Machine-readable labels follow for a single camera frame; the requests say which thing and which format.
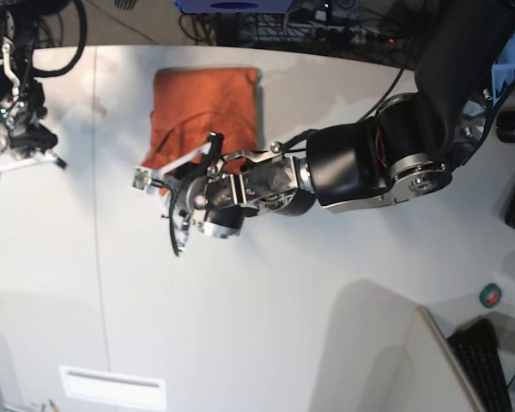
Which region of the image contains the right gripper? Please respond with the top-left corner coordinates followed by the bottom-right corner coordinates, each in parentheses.
top-left (0, 96), bottom-right (58, 159)

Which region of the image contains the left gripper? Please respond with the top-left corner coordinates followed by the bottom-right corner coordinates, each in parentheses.
top-left (167, 132), bottom-right (245, 257)

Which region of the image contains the black keyboard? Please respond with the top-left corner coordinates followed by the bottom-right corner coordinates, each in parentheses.
top-left (448, 318), bottom-right (512, 412)

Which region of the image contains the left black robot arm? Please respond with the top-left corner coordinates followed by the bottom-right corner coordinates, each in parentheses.
top-left (165, 1), bottom-right (515, 254)

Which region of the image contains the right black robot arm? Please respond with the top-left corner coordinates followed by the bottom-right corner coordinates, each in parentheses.
top-left (0, 1), bottom-right (88, 157)

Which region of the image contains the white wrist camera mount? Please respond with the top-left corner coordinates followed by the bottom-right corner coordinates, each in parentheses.
top-left (0, 136), bottom-right (67, 177)
top-left (130, 142), bottom-right (213, 208)

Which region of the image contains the orange t-shirt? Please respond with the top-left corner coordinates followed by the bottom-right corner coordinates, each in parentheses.
top-left (141, 67), bottom-right (259, 169)

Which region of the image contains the black computer mouse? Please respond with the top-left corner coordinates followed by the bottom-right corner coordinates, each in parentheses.
top-left (496, 111), bottom-right (515, 143)

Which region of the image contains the blue box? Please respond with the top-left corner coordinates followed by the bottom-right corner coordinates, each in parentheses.
top-left (174, 0), bottom-right (301, 14)

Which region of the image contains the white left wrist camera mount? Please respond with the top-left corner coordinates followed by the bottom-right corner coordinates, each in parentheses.
top-left (130, 142), bottom-right (213, 208)

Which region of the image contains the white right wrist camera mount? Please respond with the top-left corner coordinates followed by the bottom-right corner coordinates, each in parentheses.
top-left (0, 136), bottom-right (67, 177)

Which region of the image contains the green tape roll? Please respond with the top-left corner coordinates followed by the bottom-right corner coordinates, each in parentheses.
top-left (479, 283), bottom-right (503, 309)

